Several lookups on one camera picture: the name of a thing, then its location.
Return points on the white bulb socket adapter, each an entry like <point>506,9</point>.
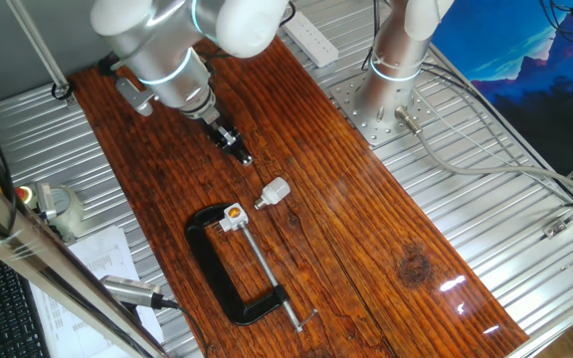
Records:
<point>233,217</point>

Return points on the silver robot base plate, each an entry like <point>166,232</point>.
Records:
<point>346,97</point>

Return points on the diagonal aluminium frame post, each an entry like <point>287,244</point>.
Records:
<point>38,47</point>

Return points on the black C-clamp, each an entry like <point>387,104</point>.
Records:
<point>212,268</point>

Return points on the silver ribbed handheld device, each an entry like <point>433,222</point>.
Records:
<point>127,291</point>

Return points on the white light bulb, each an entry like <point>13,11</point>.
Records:
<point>275,190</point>

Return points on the steel frame beam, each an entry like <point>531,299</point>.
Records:
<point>43,263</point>

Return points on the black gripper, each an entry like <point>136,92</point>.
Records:
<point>219,130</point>

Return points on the printed paper sheets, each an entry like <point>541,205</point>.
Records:
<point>97,256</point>

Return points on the brown wooden board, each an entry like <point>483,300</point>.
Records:
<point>346,224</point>

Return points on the clear tape roll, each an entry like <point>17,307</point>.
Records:
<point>70,214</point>

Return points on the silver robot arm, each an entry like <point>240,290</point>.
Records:
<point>167,64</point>

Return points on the white power strip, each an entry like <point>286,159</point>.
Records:
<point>311,40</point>

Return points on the blue mountain poster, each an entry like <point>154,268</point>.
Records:
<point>540,74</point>

